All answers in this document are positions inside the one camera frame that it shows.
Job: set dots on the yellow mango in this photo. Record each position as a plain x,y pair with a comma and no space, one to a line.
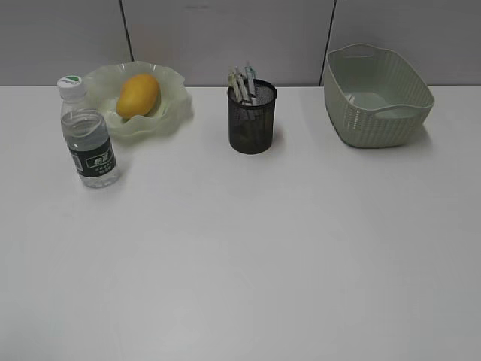
138,96

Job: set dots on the blue grey pen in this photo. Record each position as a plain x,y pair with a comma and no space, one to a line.
241,85

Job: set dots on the black mesh pen holder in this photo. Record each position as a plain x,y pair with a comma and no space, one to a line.
250,128

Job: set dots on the beige grip pen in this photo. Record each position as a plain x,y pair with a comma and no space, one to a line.
232,82

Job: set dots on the clear water bottle green label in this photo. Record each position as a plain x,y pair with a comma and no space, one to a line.
86,135

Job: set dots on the pale green wavy plate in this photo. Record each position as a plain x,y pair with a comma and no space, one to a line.
173,107

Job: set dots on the grey grip pen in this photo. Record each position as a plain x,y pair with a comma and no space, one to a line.
251,76

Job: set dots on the pale green plastic basket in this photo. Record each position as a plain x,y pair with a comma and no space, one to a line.
391,100

